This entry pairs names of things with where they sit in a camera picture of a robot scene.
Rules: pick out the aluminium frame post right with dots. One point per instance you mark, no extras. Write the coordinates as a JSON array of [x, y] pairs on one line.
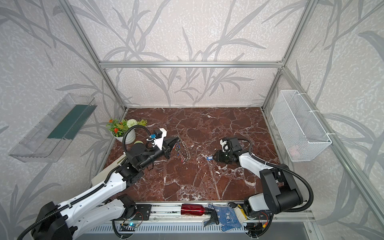
[[304, 19]]

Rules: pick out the clear plastic wall shelf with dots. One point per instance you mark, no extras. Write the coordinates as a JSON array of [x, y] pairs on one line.
[[50, 138]]

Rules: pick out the red bottle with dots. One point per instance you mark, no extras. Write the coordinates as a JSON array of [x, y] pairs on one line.
[[195, 210]]

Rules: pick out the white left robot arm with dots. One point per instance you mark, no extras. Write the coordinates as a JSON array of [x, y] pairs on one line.
[[74, 217]]

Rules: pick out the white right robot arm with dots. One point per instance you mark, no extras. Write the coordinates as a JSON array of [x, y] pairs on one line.
[[283, 189]]

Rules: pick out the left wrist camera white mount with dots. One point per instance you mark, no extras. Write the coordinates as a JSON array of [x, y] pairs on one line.
[[157, 138]]

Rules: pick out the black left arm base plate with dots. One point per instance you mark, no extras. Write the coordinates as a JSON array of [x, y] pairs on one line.
[[143, 212]]

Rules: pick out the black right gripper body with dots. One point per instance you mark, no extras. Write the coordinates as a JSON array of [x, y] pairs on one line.
[[223, 155]]

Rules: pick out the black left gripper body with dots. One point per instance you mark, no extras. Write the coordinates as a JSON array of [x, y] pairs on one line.
[[165, 149]]

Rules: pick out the aluminium frame crossbar back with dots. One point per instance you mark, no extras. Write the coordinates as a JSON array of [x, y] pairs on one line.
[[186, 64]]

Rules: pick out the white wire mesh basket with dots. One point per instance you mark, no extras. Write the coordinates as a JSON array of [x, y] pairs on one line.
[[303, 135]]

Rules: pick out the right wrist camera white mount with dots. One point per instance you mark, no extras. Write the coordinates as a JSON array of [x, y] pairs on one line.
[[224, 145]]

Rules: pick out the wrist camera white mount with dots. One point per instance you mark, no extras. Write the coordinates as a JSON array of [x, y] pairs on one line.
[[224, 145], [157, 138]]

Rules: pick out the potted artificial flower plant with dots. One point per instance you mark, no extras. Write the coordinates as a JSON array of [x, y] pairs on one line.
[[119, 128]]

